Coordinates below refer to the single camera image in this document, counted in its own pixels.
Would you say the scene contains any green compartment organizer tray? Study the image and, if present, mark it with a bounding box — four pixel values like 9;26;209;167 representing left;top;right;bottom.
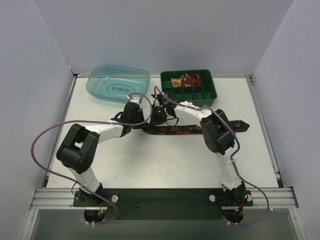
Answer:
160;69;218;107

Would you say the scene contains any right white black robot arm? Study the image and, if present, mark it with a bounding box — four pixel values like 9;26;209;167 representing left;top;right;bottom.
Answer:
150;92;249;205

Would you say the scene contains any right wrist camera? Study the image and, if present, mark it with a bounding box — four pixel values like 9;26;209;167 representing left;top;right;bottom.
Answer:
151;91;172;106

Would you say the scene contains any black orange floral necktie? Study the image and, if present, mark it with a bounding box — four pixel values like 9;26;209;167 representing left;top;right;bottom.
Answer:
133;119;250;136

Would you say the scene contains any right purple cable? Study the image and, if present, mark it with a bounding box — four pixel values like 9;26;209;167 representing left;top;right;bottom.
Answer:
152;86;273;227

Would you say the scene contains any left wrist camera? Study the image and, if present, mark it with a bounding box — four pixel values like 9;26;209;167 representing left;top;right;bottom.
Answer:
127;95;141;106

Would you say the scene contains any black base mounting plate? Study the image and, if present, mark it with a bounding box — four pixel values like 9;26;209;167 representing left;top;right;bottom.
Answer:
85;200;246;222

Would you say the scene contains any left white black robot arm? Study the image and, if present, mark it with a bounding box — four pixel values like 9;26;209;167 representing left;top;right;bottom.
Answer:
56;101;144;194

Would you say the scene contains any teal transparent plastic tub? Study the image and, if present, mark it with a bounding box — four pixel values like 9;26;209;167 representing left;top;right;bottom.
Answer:
86;64;151;103

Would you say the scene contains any red black rolled tie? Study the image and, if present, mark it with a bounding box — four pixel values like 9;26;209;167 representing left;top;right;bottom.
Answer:
180;73;192;87

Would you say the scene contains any aluminium extrusion rail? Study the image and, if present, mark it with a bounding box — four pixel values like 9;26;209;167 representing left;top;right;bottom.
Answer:
30;188;299;210

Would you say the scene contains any orange red rolled tie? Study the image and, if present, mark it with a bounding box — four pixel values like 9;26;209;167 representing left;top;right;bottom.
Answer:
191;73;202;87

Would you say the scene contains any beige patterned rolled tie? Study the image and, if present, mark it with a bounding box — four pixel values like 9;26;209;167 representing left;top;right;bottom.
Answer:
171;77;182;88

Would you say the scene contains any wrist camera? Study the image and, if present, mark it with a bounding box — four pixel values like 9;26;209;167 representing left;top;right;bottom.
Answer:
151;91;172;106
127;95;141;106

